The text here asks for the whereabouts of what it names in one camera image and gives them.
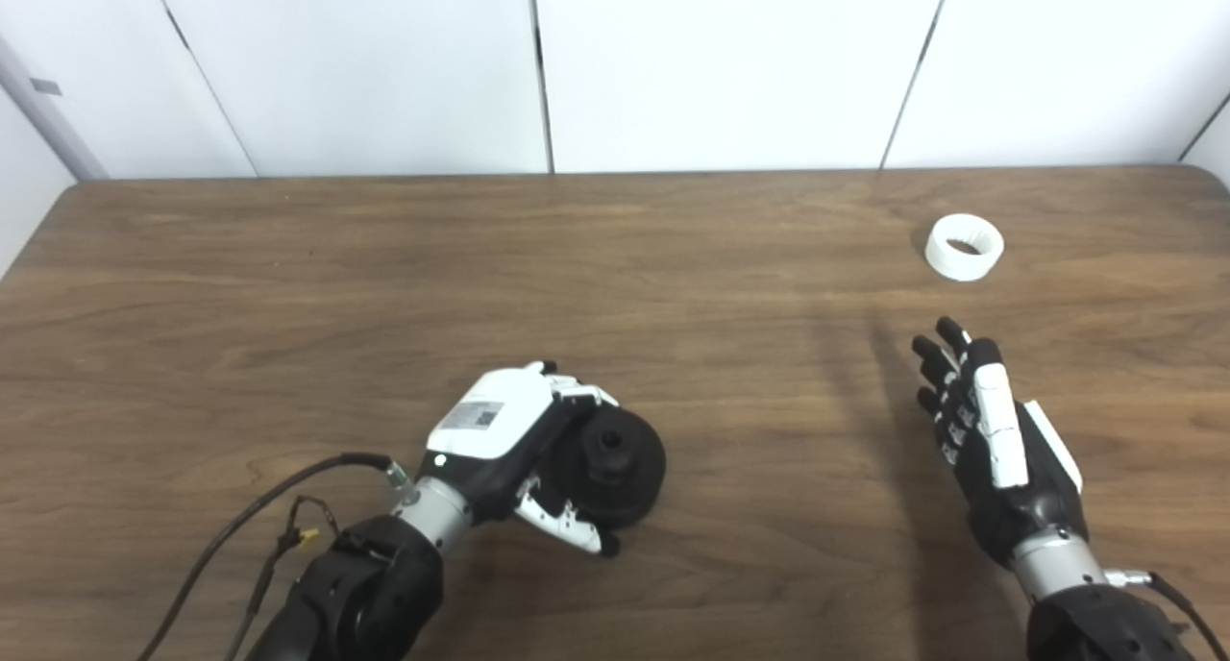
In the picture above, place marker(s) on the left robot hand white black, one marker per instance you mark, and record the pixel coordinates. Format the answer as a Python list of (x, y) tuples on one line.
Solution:
[(490, 421)]

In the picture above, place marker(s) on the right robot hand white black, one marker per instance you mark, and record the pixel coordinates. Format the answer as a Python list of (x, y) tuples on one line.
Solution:
[(1033, 507)]

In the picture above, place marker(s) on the round black stepped part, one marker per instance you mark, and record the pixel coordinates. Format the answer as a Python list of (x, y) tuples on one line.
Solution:
[(625, 469)]

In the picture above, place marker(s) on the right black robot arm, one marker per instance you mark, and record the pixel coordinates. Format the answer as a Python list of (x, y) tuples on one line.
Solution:
[(1095, 627)]

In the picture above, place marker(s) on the gray partition post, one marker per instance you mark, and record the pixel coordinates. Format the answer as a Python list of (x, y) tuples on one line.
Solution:
[(43, 128)]

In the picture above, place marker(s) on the small gray post label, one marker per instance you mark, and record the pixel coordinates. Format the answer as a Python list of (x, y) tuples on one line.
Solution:
[(45, 86)]

